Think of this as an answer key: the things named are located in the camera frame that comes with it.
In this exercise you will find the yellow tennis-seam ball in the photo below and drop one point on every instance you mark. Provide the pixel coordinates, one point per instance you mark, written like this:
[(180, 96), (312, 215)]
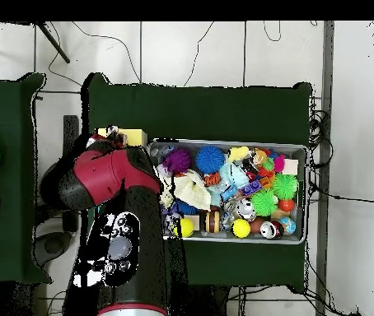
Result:
[(240, 228)]

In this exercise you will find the cream waffle cloth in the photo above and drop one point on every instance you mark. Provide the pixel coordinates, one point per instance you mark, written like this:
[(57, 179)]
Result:
[(193, 191)]

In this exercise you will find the silver drink can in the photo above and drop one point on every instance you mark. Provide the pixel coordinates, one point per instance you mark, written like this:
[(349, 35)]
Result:
[(246, 210)]

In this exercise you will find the wooden box with three holes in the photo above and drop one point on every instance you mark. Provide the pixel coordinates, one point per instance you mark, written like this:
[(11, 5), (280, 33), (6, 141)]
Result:
[(137, 136)]

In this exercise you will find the dark green side-table cloth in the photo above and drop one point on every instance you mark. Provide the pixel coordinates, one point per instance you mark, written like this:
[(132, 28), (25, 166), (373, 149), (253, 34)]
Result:
[(9, 108)]

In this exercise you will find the dark grey rounded floor object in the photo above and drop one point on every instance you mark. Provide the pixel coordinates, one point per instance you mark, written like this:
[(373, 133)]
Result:
[(53, 245)]

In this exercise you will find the dark green tablecloth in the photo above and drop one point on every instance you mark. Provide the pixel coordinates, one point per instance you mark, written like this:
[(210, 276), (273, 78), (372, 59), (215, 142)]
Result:
[(206, 112)]

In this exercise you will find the blue spiky ball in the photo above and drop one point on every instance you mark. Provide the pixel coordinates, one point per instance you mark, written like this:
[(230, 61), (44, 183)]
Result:
[(210, 159)]

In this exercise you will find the brown striped wooden burger toy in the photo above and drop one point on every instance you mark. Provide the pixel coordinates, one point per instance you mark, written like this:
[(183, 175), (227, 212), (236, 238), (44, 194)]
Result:
[(212, 221)]

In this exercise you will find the green spiky ball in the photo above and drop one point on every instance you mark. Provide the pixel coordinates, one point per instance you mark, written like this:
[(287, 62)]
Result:
[(285, 186), (263, 201)]

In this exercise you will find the long black tripod leg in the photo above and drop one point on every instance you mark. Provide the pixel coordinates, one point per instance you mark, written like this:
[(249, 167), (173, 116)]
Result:
[(53, 42)]

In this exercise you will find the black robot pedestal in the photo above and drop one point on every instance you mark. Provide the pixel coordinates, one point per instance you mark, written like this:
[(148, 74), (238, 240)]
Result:
[(208, 302)]

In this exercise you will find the red drink can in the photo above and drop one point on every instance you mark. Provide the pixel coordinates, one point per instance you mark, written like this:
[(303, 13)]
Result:
[(271, 229)]

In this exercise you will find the purple spiky toy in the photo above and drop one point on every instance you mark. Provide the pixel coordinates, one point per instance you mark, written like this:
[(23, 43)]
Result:
[(177, 160)]

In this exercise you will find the smooth yellow ball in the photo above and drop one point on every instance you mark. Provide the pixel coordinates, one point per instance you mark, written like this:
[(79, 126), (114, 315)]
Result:
[(187, 227)]

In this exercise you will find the clear mesh bin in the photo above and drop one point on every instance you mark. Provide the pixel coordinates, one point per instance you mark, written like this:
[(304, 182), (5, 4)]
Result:
[(256, 240)]

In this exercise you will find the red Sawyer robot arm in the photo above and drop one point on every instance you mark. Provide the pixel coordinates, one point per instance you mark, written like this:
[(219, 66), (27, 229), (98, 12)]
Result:
[(101, 174)]

